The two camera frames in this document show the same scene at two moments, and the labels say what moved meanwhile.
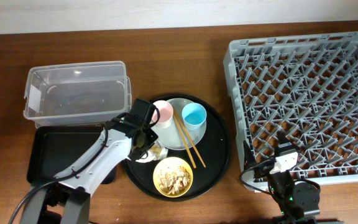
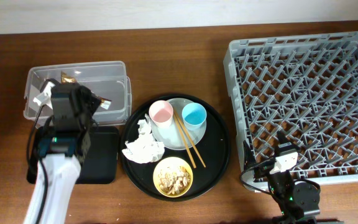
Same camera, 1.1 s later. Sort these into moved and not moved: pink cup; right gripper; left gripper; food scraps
Moved: left gripper
Not moved: food scraps; pink cup; right gripper
